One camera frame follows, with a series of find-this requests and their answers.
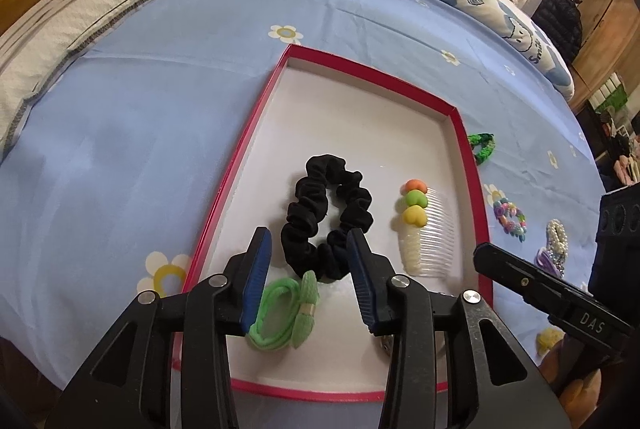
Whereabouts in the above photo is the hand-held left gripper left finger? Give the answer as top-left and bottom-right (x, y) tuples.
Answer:
(45, 226), (273, 429)

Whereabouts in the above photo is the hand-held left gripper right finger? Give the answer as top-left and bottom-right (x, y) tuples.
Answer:
(346, 228), (573, 429)

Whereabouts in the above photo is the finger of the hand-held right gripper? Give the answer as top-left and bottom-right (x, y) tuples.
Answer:
(473, 243), (590, 311)

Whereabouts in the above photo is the purple hair clip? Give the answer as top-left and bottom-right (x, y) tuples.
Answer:
(534, 248), (566, 277)

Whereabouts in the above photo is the white pearl scrunchie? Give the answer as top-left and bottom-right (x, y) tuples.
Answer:
(545, 219), (571, 260)

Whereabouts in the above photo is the green bow hair tie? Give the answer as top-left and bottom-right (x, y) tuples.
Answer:
(246, 270), (321, 352)

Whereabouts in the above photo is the yellow claw hair clip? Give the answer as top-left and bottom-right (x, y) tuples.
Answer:
(536, 328), (565, 356)

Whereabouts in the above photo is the colourful bead bracelet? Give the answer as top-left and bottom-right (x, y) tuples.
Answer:
(492, 196), (528, 242)

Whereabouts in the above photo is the black fabric scrunchie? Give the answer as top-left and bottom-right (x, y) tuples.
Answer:
(280, 154), (375, 284)

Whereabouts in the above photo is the green woven bracelet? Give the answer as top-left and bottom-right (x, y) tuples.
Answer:
(467, 132), (497, 166)

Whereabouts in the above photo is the red shallow cardboard box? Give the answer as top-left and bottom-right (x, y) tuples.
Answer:
(172, 44), (496, 402)

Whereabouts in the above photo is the person's right hand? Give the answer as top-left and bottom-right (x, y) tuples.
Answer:
(542, 349), (603, 410)

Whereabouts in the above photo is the clear comb with heart beads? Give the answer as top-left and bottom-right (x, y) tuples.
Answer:
(397, 179), (456, 280)

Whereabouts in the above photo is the green box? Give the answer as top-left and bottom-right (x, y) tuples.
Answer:
(597, 76), (628, 110)

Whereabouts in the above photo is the wooden wardrobe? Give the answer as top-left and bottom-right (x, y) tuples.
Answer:
(535, 0), (640, 110)

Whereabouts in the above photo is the black puffer jacket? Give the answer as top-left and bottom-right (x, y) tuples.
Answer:
(531, 0), (585, 60)

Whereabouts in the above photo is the grey striped pillow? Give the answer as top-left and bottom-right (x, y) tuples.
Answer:
(0, 0), (236, 160)

